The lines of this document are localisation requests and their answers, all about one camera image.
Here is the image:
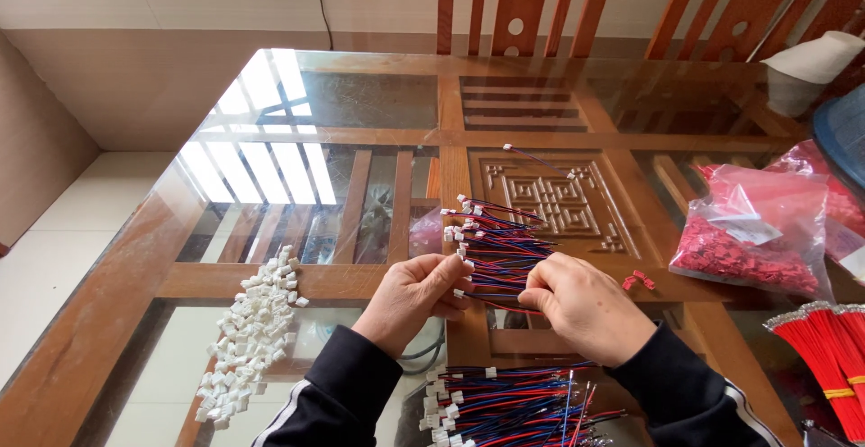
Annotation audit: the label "lone red blue wire harness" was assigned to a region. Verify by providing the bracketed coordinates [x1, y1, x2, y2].
[503, 143, 577, 181]

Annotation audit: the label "red blue wire with connector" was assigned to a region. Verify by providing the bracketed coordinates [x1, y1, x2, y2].
[452, 288, 546, 315]

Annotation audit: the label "wooden chair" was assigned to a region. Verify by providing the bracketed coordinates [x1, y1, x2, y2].
[644, 0, 865, 64]
[436, 0, 620, 60]

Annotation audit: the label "black wall cable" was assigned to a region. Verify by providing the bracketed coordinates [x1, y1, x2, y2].
[314, 0, 334, 51]

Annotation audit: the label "clear bag of red connectors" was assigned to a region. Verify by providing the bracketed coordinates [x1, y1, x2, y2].
[668, 163, 835, 301]

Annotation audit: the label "heap of finished wire harnesses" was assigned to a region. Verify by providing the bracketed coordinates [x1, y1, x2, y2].
[441, 193, 558, 299]

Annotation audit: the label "pink plastic bag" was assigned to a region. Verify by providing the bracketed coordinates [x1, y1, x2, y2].
[764, 139, 865, 284]

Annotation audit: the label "white paper roll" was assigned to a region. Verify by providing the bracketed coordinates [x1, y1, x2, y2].
[761, 31, 865, 118]

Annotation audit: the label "black cable under table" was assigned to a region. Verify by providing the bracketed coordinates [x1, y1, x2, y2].
[400, 322, 447, 375]

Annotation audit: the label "loose red connectors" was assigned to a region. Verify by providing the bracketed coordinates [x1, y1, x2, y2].
[621, 270, 657, 292]

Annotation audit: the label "bundle of red wires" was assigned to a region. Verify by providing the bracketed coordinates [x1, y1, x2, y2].
[763, 300, 865, 445]

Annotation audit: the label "person's left hand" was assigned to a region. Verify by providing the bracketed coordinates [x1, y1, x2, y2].
[351, 252, 477, 360]

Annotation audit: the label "person's right hand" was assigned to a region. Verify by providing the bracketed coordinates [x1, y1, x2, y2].
[517, 251, 660, 370]

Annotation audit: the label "heap of red blue wires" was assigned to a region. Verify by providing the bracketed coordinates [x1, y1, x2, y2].
[418, 361, 628, 447]

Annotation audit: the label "pink bag under glass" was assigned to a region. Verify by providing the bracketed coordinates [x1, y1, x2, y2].
[408, 205, 444, 259]

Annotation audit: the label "pile of white connector housings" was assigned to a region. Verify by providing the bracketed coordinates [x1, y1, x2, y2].
[194, 244, 310, 432]

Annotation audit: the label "metal tool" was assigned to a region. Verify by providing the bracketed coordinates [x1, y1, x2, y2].
[802, 419, 836, 447]

